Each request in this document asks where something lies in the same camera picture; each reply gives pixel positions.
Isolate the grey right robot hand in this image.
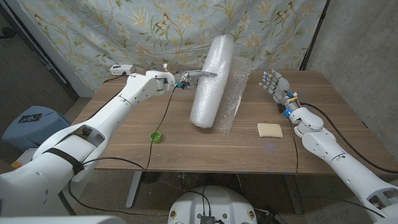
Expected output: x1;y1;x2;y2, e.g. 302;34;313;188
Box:
258;68;301;118

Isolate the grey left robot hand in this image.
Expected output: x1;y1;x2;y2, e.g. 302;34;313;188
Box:
174;70;218;91

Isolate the bubble wrap roll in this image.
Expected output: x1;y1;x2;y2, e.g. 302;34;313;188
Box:
189;34;253;135

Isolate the pale yellow sponge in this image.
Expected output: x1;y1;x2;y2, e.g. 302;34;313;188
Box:
257;123;284;139

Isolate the small green cup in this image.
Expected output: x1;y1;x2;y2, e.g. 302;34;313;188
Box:
149;131;163;144

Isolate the black backdrop stand pole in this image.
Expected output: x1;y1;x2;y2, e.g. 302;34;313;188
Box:
298;0;330;71

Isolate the white power strip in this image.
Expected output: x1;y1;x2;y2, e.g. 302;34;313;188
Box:
109;64;136;77

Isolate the grey table leg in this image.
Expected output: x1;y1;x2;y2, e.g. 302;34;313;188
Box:
282;174;304;215

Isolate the floral blue backdrop cloth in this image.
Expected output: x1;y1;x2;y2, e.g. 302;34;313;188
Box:
18;0;327;94

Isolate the white table leg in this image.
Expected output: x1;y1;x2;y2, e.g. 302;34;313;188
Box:
125;170;143;208

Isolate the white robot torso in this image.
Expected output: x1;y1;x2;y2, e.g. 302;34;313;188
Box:
167;185;258;224

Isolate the blue plastic bin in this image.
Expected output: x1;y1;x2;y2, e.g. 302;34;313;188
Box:
1;105;72;150

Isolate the white box with yellow pad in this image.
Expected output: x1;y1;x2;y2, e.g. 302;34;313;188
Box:
11;147;37;170

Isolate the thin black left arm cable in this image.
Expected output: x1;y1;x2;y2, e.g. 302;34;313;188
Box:
68;86;178;217

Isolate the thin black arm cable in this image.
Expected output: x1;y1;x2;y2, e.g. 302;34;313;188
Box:
287;114;386;218
68;86;178;217

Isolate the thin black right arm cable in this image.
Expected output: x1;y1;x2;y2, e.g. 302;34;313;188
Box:
287;114;386;218

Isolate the black power strip cord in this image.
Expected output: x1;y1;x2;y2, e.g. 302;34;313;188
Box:
102;73;127;84

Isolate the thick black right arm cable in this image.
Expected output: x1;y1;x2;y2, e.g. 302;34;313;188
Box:
300;101;398;174

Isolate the grey slanted frame post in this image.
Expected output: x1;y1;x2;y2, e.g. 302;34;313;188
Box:
6;0;96;98

